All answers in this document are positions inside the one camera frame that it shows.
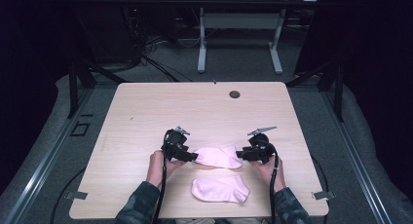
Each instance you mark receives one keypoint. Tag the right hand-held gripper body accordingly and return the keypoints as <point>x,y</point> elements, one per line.
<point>261,149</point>

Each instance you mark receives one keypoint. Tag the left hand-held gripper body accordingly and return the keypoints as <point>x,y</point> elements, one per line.
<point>175,144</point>

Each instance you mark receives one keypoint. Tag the pink ankle sock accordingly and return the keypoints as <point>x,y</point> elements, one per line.
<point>220,189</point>
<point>217,157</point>

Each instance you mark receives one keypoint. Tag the person's right hand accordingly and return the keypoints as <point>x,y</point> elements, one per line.
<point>272,178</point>

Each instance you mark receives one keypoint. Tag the person's left hand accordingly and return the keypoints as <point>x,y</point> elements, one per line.
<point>156,170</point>

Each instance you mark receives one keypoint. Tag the round table grommet hole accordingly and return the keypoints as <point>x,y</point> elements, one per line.
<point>234,94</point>

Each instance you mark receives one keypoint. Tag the grey tape piece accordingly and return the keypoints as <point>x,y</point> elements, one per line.
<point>323,195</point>
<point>76,195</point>

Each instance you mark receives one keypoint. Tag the black metal stand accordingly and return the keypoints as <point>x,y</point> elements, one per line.
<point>338,91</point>
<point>74,87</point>

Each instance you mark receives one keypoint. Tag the dark equipment rack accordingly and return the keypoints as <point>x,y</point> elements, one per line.
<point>113,32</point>

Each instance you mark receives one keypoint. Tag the white desk with metal legs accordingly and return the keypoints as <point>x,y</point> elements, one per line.
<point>240,21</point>

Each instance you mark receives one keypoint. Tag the aluminium floor rail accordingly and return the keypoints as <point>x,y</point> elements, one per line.
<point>357,165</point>
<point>42,162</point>

